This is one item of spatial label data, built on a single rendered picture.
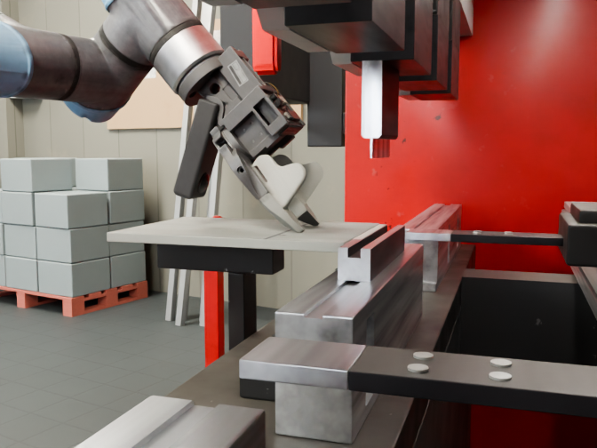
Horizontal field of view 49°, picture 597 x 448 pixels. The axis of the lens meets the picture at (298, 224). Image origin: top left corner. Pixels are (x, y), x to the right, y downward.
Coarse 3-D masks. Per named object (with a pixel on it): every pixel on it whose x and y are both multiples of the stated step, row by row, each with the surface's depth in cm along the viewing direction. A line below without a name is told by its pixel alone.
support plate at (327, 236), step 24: (120, 240) 71; (144, 240) 70; (168, 240) 69; (192, 240) 68; (216, 240) 67; (240, 240) 66; (264, 240) 66; (288, 240) 65; (312, 240) 65; (336, 240) 65
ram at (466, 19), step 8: (464, 0) 120; (472, 0) 141; (464, 8) 121; (472, 8) 142; (464, 16) 125; (472, 16) 143; (464, 24) 133; (472, 24) 144; (464, 32) 142; (472, 32) 144
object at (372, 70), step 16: (368, 64) 65; (384, 64) 65; (368, 80) 65; (384, 80) 66; (368, 96) 65; (384, 96) 66; (368, 112) 65; (384, 112) 66; (368, 128) 65; (384, 128) 66; (384, 144) 72
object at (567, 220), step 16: (576, 208) 63; (592, 208) 61; (560, 224) 68; (576, 224) 59; (592, 224) 58; (432, 240) 67; (448, 240) 66; (464, 240) 66; (480, 240) 65; (496, 240) 65; (512, 240) 64; (528, 240) 64; (544, 240) 63; (560, 240) 63; (576, 240) 59; (592, 240) 58; (576, 256) 59; (592, 256) 58
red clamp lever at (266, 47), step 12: (252, 12) 56; (252, 24) 56; (252, 36) 56; (264, 36) 56; (264, 48) 56; (276, 48) 56; (264, 60) 56; (276, 60) 56; (264, 72) 57; (276, 72) 57
